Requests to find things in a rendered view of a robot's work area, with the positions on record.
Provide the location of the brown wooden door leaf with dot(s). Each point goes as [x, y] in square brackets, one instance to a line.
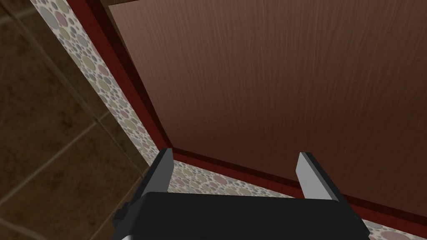
[267, 83]

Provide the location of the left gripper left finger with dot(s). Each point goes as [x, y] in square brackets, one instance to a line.
[160, 175]

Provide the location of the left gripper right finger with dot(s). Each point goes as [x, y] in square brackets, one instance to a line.
[313, 180]

